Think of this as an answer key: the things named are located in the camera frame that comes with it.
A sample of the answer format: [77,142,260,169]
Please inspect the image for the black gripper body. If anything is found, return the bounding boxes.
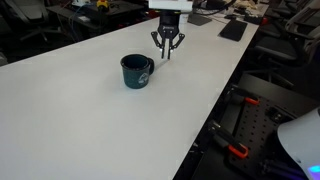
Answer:
[151,10,185,50]

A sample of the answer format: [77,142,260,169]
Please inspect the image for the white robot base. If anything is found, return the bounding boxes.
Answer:
[277,108,320,180]

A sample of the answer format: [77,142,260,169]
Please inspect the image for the grey mouse pad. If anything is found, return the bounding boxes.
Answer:
[188,14,211,26]

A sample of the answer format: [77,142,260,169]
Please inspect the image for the dark green ceramic mug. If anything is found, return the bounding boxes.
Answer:
[120,54,155,89]

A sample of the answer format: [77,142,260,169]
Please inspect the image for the black keyboard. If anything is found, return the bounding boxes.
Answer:
[219,20,247,41]

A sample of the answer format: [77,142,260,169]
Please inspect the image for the yellow tool on desk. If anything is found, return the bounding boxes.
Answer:
[96,0,109,8]

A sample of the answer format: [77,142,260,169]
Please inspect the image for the orange black clamp far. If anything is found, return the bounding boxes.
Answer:
[230,87,260,105]

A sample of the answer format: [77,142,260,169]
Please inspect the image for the orange black clamp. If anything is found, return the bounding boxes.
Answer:
[209,121,249,159]
[230,87,260,105]

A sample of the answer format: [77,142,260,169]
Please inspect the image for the orange black clamp near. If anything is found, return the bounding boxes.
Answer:
[209,121,249,159]

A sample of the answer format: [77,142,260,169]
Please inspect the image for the grey office chair right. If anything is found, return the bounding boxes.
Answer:
[254,0,320,68]

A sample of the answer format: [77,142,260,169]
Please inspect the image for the grey office chair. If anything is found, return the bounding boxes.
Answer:
[3,0,62,42]
[254,0,320,68]

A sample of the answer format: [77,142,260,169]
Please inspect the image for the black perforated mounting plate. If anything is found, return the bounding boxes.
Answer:
[228,97,304,180]

